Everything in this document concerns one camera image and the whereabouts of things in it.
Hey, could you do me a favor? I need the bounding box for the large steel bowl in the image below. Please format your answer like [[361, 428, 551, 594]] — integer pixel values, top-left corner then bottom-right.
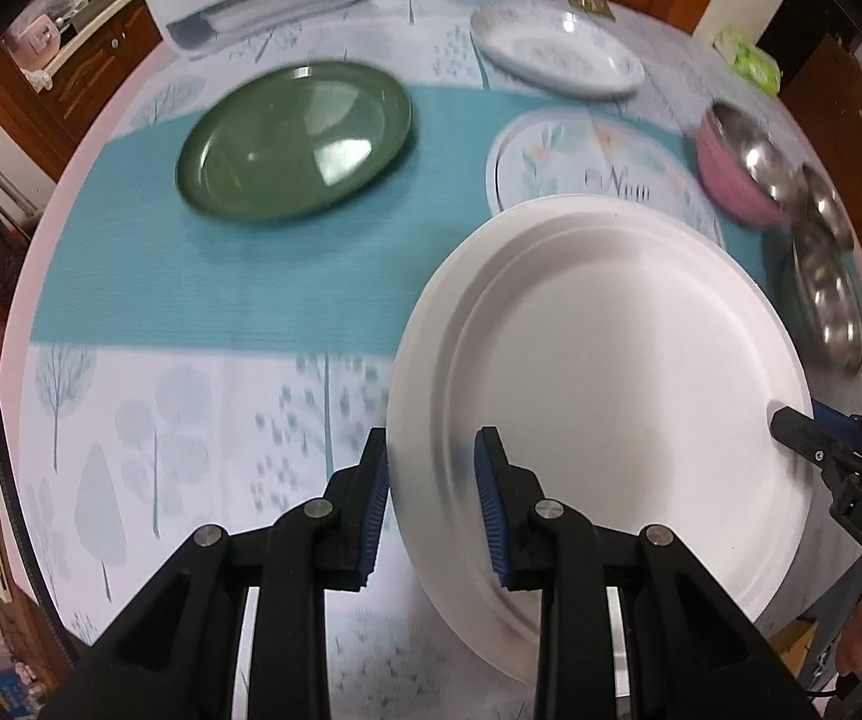
[[779, 221, 862, 379]]

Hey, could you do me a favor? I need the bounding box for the small steel bowl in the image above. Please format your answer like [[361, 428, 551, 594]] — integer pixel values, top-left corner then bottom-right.
[[800, 163, 855, 252]]

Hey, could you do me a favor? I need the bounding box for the white paper plate stack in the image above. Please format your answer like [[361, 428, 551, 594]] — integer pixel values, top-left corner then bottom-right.
[[387, 195, 812, 683]]

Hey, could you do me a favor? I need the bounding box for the pink steel-lined bowl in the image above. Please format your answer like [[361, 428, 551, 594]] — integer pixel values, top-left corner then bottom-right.
[[696, 101, 805, 229]]

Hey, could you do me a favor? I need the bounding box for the white floral ceramic plate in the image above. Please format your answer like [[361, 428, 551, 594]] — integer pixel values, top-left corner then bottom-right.
[[470, 5, 645, 99]]

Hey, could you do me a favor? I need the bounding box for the green plastic plate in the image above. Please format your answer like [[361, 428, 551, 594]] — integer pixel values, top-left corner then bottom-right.
[[175, 60, 415, 223]]

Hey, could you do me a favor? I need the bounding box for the tree pattern tablecloth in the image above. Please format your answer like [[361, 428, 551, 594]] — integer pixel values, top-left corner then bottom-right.
[[0, 0, 862, 720]]

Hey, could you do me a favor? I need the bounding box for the green tissue pack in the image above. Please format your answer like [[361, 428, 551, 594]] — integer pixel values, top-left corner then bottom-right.
[[712, 26, 782, 96]]

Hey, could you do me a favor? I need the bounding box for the pink kitchen appliance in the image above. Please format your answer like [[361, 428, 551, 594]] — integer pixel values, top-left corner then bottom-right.
[[3, 13, 61, 70]]

